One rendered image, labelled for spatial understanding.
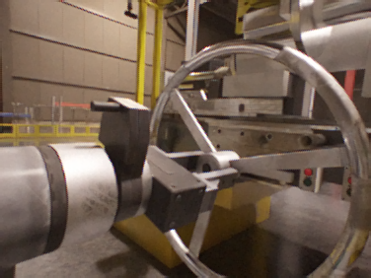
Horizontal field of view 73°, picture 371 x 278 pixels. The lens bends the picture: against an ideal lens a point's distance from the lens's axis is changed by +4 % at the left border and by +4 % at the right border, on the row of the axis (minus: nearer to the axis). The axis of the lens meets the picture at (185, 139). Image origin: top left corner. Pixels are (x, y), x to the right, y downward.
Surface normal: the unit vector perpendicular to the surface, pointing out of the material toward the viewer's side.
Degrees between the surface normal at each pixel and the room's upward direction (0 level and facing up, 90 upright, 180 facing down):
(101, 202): 91
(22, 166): 42
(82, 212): 92
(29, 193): 65
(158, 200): 90
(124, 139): 90
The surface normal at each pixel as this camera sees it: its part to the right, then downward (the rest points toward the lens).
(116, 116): -0.71, 0.02
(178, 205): 0.66, 0.36
